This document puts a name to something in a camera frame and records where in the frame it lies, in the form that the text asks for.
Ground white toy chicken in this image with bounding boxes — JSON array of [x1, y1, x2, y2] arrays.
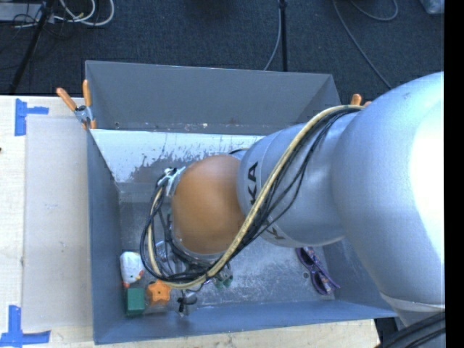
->
[[119, 251, 146, 289]]

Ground pale flat board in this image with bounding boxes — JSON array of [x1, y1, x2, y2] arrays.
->
[[20, 113, 96, 335]]

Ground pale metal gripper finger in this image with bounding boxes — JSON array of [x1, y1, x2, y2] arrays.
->
[[176, 290, 199, 317]]

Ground purple sunglasses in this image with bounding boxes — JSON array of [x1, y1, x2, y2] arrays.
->
[[295, 246, 341, 296]]

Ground grey metal bin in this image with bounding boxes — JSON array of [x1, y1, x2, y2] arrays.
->
[[84, 59, 399, 346]]

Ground orange star-shaped toy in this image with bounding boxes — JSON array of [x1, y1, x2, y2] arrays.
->
[[145, 280, 172, 308]]

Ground dark green block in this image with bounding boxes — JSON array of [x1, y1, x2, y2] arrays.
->
[[125, 287, 147, 317]]

